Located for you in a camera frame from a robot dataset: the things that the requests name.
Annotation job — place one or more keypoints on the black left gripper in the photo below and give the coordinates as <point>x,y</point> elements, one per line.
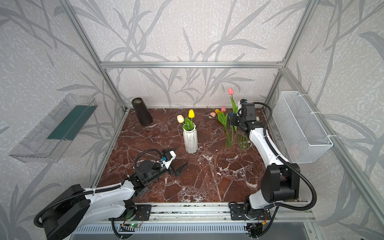
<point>170,168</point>

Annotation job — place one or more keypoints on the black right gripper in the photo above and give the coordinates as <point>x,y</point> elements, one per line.
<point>235,119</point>

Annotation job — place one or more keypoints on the pink tulip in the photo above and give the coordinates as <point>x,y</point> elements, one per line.
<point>234,105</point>

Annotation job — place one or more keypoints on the white ribbed ceramic vase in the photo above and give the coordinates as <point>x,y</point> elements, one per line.
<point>191,140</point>

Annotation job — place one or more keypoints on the cream white tulip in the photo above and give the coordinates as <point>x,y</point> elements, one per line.
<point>182,121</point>

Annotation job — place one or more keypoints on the yellow tulip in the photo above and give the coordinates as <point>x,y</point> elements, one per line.
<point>189,120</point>

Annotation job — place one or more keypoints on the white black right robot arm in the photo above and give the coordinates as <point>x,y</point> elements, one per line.
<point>281,180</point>

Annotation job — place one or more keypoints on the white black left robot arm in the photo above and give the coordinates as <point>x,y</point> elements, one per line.
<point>76,206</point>

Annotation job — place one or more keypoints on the black cylindrical vase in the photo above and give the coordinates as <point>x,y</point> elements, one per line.
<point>142,112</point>

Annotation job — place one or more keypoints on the tulip bunch on table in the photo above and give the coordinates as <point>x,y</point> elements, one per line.
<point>234,134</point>

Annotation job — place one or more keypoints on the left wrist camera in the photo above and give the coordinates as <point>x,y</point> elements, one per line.
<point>167,159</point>

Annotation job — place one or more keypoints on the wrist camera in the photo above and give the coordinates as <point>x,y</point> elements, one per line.
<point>167,159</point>
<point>247,111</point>

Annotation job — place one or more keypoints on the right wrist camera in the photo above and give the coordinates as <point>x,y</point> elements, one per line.
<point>247,111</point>

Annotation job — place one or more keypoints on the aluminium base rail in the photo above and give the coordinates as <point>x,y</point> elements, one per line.
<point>166,213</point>

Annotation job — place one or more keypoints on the clear plastic wall shelf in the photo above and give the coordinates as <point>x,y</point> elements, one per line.
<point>48,141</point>

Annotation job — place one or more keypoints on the aluminium frame profile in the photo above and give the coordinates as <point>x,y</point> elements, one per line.
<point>355,173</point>

